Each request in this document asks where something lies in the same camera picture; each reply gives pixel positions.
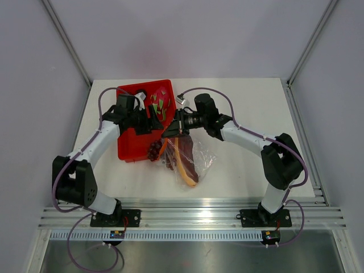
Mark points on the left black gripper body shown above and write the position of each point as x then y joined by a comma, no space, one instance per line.
139,121

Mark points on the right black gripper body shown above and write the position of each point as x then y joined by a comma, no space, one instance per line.
187,121

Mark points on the dark red grape bunch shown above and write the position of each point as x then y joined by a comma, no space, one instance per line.
162,151

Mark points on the clear orange zip top bag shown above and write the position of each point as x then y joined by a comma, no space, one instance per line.
193,160

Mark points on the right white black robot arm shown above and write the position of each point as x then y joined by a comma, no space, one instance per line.
281,160

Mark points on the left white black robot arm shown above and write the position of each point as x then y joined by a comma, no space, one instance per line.
73,178

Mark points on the pink dragon fruit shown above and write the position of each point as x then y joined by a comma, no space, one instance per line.
160,100

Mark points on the dark plum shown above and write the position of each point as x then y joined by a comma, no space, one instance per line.
141,93

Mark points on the red plastic tray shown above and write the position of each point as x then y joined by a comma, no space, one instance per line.
132,147

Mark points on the left small circuit board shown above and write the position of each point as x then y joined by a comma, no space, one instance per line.
117,234

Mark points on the small circuit board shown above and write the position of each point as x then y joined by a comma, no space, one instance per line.
272,235
117,234

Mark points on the right small circuit board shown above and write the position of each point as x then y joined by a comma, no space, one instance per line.
272,235

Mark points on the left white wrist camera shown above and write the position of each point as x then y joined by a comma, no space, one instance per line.
138,104

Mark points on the aluminium mounting rail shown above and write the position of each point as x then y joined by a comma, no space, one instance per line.
220,214

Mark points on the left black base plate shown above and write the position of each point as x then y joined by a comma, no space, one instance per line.
129,218

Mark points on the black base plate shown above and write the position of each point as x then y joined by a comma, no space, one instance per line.
129,218
254,218

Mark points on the white slotted cable duct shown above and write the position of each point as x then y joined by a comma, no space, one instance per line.
162,235

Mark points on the right aluminium corner post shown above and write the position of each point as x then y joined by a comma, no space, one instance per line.
319,28

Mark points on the aluminium corner post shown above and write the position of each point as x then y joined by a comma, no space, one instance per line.
61,31
319,28

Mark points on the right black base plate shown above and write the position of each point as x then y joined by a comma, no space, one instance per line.
254,218

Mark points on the left aluminium corner post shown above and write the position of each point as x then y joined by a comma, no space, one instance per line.
61,31

